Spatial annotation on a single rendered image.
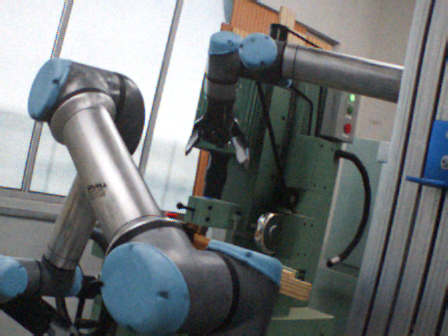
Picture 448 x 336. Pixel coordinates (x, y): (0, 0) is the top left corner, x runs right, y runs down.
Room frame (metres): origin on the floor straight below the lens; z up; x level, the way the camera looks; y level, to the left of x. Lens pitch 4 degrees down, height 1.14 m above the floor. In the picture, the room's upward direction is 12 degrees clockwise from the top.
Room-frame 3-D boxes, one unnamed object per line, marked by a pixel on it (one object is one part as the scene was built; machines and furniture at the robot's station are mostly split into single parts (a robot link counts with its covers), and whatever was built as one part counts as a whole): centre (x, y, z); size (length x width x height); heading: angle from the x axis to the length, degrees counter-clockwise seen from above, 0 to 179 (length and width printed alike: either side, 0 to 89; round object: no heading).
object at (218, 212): (1.80, -0.09, 1.03); 0.14 x 0.07 x 0.09; 130
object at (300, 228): (1.78, -0.32, 1.02); 0.09 x 0.07 x 0.12; 40
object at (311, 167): (1.81, -0.34, 1.23); 0.09 x 0.08 x 0.15; 130
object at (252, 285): (0.94, -0.10, 0.98); 0.13 x 0.12 x 0.14; 132
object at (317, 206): (1.97, -0.30, 1.16); 0.22 x 0.22 x 0.72; 40
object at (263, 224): (1.77, -0.25, 1.02); 0.12 x 0.03 x 0.12; 130
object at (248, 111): (1.79, -0.07, 1.35); 0.18 x 0.18 x 0.31
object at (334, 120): (1.88, -0.41, 1.40); 0.10 x 0.06 x 0.16; 130
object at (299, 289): (1.69, -0.15, 0.92); 0.56 x 0.02 x 0.04; 40
